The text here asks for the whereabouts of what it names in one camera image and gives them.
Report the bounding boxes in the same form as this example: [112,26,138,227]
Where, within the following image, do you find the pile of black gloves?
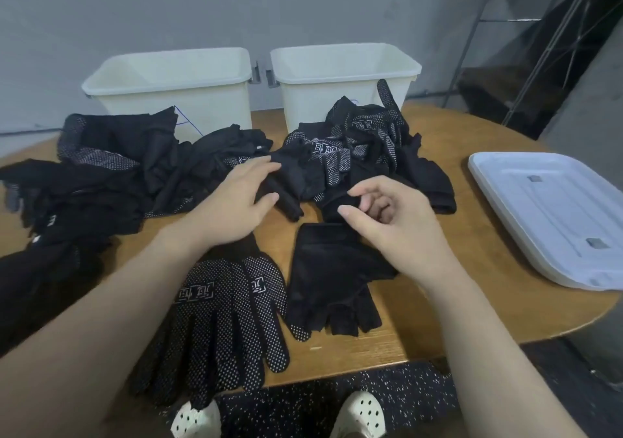
[0,238,113,356]
[0,79,457,249]

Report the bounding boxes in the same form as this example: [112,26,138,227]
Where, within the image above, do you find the person's left hand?
[175,155,282,256]

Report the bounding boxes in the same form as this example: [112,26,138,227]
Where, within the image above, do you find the person's right hand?
[337,175,467,294]

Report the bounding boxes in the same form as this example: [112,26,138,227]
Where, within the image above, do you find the person's white shoe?
[170,398,223,438]
[331,390,387,438]

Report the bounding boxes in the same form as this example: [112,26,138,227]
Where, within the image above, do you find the metal rack frame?
[443,0,623,142]

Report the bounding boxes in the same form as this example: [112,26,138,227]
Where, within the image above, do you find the white plastic bin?
[269,42,424,134]
[82,47,256,144]

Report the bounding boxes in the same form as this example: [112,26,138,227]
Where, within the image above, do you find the person's right white shoe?
[331,390,387,438]

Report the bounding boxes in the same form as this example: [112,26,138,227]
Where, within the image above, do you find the black dotted glove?
[0,238,113,356]
[195,233,291,393]
[129,233,254,409]

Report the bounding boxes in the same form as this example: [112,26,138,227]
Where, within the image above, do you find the person's left forearm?
[0,223,206,438]

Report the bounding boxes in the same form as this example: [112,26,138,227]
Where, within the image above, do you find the person's left white shoe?
[170,398,223,438]

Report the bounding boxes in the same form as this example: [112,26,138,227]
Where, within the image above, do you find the person's right forearm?
[423,270,590,438]

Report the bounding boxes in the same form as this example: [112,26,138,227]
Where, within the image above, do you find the black fingerless glove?
[284,223,398,341]

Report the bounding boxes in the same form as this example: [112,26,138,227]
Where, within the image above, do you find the white flat tray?
[468,151,623,291]

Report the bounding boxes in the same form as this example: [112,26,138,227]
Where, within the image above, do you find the stack of black gloves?
[0,238,113,356]

